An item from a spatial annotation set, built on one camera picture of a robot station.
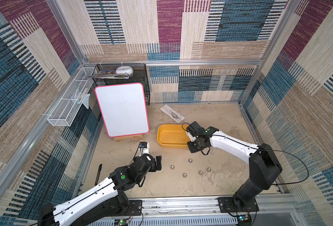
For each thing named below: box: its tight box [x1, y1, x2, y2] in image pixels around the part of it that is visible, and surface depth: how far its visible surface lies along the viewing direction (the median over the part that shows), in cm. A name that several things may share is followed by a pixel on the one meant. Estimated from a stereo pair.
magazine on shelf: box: [87, 70, 130, 80], surface depth 82 cm
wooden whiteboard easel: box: [113, 133, 143, 143], surface depth 98 cm
